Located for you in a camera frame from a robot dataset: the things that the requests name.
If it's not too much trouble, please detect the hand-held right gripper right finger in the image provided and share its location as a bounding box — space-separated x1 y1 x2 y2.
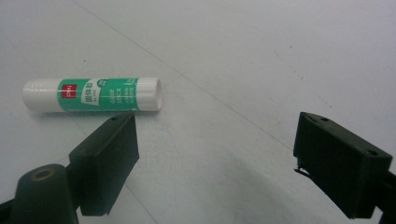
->
292 111 394 219

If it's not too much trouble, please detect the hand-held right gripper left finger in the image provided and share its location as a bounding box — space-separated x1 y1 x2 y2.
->
68 111 140 217

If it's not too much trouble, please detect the white and green glue stick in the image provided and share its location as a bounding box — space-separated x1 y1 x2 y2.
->
21 77 163 113

